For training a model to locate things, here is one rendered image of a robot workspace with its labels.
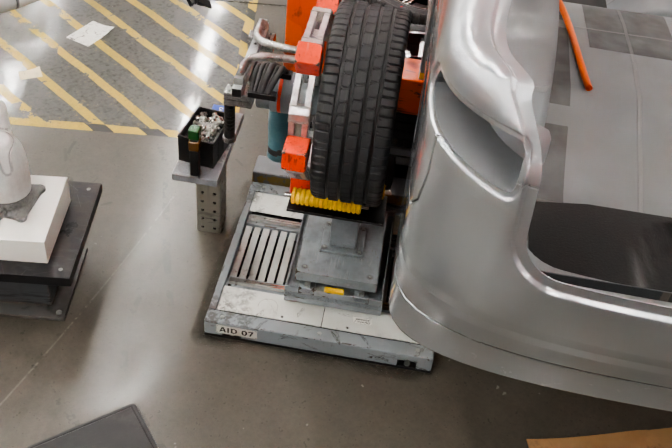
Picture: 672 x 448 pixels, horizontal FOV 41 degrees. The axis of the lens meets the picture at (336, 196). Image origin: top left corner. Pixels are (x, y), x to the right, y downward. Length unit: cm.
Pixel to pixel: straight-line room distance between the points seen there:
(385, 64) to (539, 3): 47
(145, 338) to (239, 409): 46
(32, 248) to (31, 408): 53
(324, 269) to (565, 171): 99
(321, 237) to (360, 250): 16
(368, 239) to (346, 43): 95
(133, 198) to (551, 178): 188
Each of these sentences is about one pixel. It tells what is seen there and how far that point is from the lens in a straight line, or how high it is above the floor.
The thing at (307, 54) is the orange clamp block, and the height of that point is 114.
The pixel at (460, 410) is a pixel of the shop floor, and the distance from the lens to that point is 321.
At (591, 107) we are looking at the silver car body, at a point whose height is 102.
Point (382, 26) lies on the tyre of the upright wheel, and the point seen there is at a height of 118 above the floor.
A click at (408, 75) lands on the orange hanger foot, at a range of 346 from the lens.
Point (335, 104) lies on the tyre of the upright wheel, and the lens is 265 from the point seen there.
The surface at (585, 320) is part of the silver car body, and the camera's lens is 201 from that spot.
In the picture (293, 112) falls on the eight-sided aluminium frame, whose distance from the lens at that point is 270.
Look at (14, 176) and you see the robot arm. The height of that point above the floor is 57.
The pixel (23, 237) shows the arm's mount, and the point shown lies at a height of 40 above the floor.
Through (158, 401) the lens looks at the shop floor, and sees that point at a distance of 315.
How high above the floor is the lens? 254
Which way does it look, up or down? 41 degrees down
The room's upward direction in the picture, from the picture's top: 7 degrees clockwise
